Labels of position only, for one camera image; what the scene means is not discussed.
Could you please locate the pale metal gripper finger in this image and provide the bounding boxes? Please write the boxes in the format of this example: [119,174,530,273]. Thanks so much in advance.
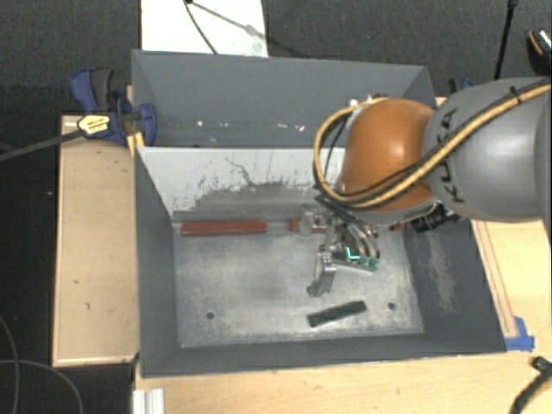
[306,251,339,299]
[299,210,329,237]

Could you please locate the red-brown flat block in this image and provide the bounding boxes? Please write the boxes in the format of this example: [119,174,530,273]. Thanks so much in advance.
[287,217,407,235]
[180,218,269,237]

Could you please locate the dark green flat block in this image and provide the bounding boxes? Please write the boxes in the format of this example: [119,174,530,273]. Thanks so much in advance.
[306,300,368,329]

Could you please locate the grey metal bin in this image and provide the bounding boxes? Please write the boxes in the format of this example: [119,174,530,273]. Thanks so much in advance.
[130,48,508,380]

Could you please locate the pale wood board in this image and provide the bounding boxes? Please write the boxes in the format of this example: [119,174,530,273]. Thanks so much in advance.
[51,114,141,368]

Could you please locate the black cylinder on white bracket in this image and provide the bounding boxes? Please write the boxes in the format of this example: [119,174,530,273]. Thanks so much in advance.
[408,204,463,235]

